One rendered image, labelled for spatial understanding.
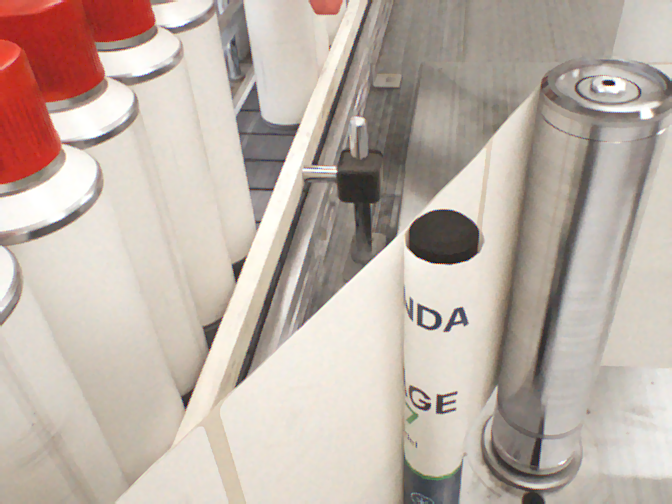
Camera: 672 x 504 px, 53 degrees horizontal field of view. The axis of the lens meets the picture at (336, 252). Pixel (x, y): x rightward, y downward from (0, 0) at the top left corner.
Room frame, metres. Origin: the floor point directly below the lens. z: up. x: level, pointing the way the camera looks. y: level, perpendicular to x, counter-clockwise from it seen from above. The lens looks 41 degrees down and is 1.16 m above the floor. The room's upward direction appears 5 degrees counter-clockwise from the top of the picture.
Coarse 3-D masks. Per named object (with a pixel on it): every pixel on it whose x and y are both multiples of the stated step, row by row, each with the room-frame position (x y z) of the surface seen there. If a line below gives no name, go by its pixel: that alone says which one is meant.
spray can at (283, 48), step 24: (264, 0) 0.49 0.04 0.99; (288, 0) 0.49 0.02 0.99; (264, 24) 0.49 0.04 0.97; (288, 24) 0.49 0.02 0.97; (312, 24) 0.51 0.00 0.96; (264, 48) 0.49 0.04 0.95; (288, 48) 0.49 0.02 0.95; (312, 48) 0.50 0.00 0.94; (264, 72) 0.49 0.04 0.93; (288, 72) 0.49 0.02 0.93; (312, 72) 0.50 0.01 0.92; (264, 96) 0.50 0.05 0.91; (288, 96) 0.49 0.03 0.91; (264, 120) 0.50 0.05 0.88; (288, 120) 0.49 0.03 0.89
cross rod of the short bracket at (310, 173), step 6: (306, 168) 0.38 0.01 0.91; (312, 168) 0.38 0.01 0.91; (318, 168) 0.38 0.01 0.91; (324, 168) 0.38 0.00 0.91; (330, 168) 0.38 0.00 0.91; (306, 174) 0.38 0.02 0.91; (312, 174) 0.38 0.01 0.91; (318, 174) 0.38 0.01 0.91; (324, 174) 0.38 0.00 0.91; (330, 174) 0.38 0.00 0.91; (306, 180) 0.38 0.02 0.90; (312, 180) 0.38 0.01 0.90; (318, 180) 0.38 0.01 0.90; (324, 180) 0.38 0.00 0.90; (330, 180) 0.38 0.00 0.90
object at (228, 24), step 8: (232, 0) 0.57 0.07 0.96; (240, 0) 0.57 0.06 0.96; (232, 8) 0.55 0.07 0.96; (240, 8) 0.55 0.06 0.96; (224, 16) 0.53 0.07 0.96; (232, 16) 0.53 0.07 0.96; (240, 16) 0.55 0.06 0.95; (224, 24) 0.52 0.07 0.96; (232, 24) 0.53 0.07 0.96; (240, 24) 0.55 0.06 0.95; (224, 32) 0.51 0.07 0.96; (232, 32) 0.52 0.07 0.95; (224, 40) 0.50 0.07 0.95; (224, 48) 0.50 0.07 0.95
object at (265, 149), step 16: (368, 0) 0.76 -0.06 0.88; (352, 48) 0.64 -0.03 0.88; (256, 96) 0.55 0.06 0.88; (336, 96) 0.54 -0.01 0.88; (240, 112) 0.53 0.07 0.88; (256, 112) 0.52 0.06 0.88; (240, 128) 0.50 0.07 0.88; (256, 128) 0.50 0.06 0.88; (272, 128) 0.49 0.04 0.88; (256, 144) 0.47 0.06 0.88; (272, 144) 0.47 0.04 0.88; (288, 144) 0.47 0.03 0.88; (320, 144) 0.46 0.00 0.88; (256, 160) 0.45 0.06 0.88; (272, 160) 0.45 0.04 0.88; (256, 176) 0.42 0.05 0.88; (272, 176) 0.42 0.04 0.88; (256, 192) 0.40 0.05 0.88; (272, 192) 0.40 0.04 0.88; (304, 192) 0.40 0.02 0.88; (256, 208) 0.38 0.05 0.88; (256, 224) 0.37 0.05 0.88; (288, 240) 0.35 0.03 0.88; (240, 272) 0.32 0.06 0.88; (272, 288) 0.30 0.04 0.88; (208, 336) 0.26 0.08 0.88; (256, 336) 0.26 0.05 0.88
